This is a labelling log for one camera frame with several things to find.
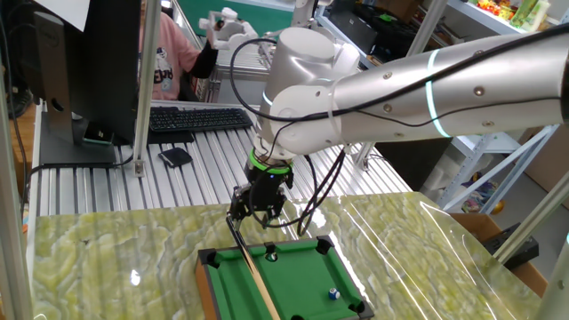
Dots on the black sleeved forearm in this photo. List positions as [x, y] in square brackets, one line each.
[205, 62]

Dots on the black device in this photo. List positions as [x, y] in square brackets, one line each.
[520, 251]

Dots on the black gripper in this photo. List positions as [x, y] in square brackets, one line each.
[266, 191]

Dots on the open cardboard box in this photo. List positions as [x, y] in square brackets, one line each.
[475, 226]

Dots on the brown cardboard carton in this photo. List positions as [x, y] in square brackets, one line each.
[551, 164]

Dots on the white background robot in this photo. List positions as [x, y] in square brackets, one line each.
[302, 13]

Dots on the black keyboard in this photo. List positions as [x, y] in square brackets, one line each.
[200, 119]

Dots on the blue ten pool ball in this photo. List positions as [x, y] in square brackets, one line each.
[334, 293]

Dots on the colourful packages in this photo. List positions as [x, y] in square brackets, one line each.
[529, 13]

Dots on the white metal shelving rack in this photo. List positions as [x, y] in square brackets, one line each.
[475, 146]

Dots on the black phone green case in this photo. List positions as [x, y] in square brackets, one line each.
[98, 133]

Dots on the white handheld device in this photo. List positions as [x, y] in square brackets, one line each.
[231, 33]

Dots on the dark panel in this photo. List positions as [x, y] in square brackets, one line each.
[413, 164]

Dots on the colourful toys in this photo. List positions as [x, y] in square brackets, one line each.
[480, 195]

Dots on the green marble pattern mat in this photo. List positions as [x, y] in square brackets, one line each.
[111, 258]

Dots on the white paper sheet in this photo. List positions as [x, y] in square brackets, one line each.
[66, 11]

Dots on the black computer mouse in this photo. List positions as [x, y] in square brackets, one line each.
[175, 156]

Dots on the black computer monitor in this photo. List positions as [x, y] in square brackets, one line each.
[111, 66]

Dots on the person in pink shirt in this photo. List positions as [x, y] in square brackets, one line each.
[171, 58]

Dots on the mini pool table green felt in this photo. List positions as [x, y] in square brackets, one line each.
[284, 284]

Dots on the green six pool ball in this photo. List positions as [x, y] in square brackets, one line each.
[271, 257]

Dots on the green board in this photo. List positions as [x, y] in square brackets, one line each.
[266, 18]

